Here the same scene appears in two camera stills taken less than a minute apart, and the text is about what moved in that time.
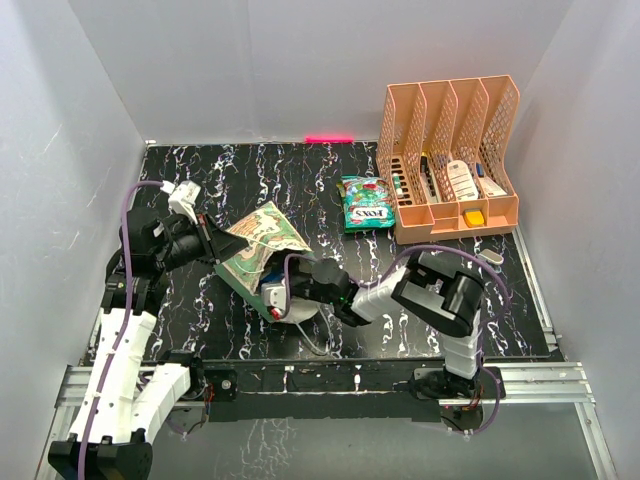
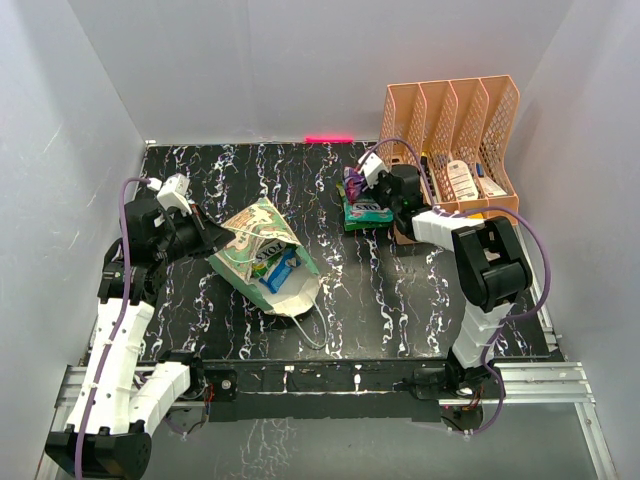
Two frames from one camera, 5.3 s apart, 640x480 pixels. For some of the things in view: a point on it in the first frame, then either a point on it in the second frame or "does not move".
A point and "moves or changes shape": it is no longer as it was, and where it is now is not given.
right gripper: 291,277 to 386,177
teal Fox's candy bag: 367,203 moves or changes shape
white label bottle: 461,181 does not move
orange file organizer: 444,156 does not move
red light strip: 328,140 does not move
